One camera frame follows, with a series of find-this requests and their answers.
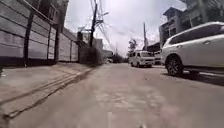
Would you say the pale building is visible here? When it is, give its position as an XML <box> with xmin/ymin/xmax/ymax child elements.
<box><xmin>93</xmin><ymin>37</ymin><xmax>104</xmax><ymax>52</ymax></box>

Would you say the grey slatted concrete wall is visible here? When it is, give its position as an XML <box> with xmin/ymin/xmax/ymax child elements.
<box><xmin>0</xmin><ymin>0</ymin><xmax>80</xmax><ymax>67</ymax></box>

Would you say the dark building behind wall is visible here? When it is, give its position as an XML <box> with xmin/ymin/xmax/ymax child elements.
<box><xmin>24</xmin><ymin>0</ymin><xmax>70</xmax><ymax>33</ymax></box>

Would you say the grey multi-storey building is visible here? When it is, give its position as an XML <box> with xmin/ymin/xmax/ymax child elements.
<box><xmin>158</xmin><ymin>0</ymin><xmax>224</xmax><ymax>48</ymax></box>

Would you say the grey concrete road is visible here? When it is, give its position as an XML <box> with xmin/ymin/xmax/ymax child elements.
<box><xmin>6</xmin><ymin>62</ymin><xmax>224</xmax><ymax>128</ymax></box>

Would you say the dark utility pole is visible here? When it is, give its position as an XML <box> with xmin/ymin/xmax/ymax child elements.
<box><xmin>88</xmin><ymin>2</ymin><xmax>99</xmax><ymax>48</ymax></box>

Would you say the white car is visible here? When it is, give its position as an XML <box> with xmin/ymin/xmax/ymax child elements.
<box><xmin>160</xmin><ymin>21</ymin><xmax>224</xmax><ymax>77</ymax></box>

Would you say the dark bush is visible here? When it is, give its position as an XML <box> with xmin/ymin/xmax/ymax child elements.
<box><xmin>77</xmin><ymin>41</ymin><xmax>104</xmax><ymax>66</ymax></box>

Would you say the sloped concrete verge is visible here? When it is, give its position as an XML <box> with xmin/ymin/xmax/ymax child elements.
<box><xmin>0</xmin><ymin>62</ymin><xmax>95</xmax><ymax>118</ymax></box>

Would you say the grey utility pole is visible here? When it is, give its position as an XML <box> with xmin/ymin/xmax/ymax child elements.
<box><xmin>142</xmin><ymin>22</ymin><xmax>148</xmax><ymax>52</ymax></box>

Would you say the white van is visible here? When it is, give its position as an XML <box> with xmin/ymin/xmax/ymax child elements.
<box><xmin>128</xmin><ymin>49</ymin><xmax>156</xmax><ymax>69</ymax></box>

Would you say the tree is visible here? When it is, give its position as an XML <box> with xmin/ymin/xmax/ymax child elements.
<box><xmin>127</xmin><ymin>38</ymin><xmax>138</xmax><ymax>54</ymax></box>

